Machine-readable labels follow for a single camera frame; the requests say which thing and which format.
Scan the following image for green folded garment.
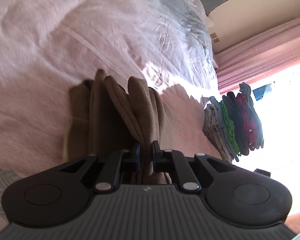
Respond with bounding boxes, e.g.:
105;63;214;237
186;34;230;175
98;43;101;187
220;100;241;156

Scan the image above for brown knit sweater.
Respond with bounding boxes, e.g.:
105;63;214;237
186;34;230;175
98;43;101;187
63;69;175;184

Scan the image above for pink curtain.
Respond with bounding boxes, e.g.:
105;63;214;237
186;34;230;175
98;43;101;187
216;17;300;94

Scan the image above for pink and grey bedspread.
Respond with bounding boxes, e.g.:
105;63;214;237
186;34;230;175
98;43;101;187
0;0;219;231

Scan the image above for blue-grey folded garment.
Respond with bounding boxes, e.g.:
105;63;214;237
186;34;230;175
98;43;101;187
209;96;239;162

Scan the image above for wall socket plate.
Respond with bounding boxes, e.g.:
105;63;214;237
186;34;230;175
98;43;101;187
210;33;219;43

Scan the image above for khaki folded garment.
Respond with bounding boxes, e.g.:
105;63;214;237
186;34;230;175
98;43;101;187
203;103;232;163

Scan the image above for red patterned folded garment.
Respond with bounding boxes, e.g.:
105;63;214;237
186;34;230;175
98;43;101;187
236;93;258;151

